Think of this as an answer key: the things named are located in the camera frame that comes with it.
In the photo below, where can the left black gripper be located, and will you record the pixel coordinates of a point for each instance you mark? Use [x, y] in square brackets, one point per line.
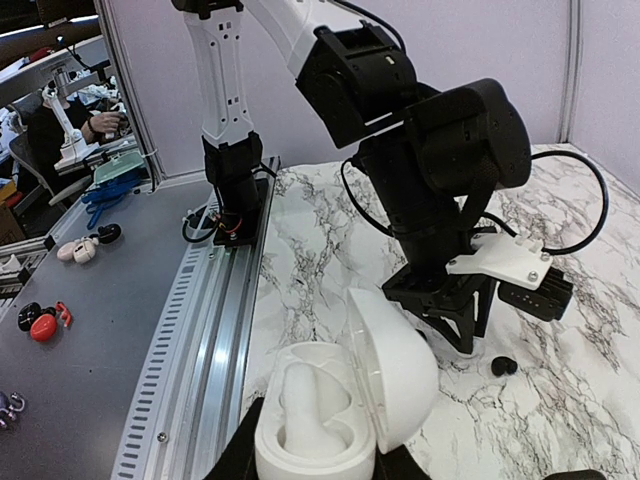
[434, 175]

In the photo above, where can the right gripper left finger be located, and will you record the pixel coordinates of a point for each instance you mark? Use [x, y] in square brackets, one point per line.
[238, 462]

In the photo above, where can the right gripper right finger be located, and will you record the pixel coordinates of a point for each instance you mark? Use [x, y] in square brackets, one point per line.
[398, 464]

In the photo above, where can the white earbud charging case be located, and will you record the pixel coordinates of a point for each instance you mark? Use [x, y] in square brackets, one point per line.
[391, 375]

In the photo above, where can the white earbud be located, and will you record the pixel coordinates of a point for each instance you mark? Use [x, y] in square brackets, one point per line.
[310, 397]

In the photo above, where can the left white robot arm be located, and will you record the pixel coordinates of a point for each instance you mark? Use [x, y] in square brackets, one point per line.
[330, 47]

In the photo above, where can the purple earbud case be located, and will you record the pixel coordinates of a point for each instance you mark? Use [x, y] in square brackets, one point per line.
[10, 407]

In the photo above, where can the red earbud case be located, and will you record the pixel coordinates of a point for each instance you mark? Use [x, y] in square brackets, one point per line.
[45, 326]

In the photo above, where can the black glossy earbud case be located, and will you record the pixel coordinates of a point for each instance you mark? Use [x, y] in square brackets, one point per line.
[28, 315]

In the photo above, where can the dark earbud case far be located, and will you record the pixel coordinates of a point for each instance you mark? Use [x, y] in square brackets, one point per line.
[108, 234]

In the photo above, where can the black earbud upper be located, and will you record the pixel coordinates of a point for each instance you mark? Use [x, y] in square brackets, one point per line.
[503, 365]

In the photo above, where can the blue plastic tool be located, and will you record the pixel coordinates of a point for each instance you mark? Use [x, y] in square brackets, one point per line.
[104, 197]

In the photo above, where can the person at desk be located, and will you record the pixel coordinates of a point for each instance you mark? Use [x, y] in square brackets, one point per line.
[46, 137]

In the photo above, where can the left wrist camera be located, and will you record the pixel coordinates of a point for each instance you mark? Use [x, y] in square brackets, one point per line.
[527, 278]

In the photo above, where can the aluminium front rail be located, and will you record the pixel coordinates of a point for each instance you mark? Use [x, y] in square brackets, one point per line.
[186, 404]

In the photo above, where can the right aluminium corner post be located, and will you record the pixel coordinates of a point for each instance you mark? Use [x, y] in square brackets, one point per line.
[572, 71]

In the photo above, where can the aluminium corner post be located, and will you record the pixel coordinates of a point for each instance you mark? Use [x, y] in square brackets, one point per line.
[572, 71]
[124, 74]

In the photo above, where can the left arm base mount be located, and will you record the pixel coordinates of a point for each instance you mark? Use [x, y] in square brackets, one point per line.
[231, 169]

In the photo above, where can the left aluminium corner post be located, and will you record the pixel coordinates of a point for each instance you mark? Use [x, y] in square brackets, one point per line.
[124, 74]

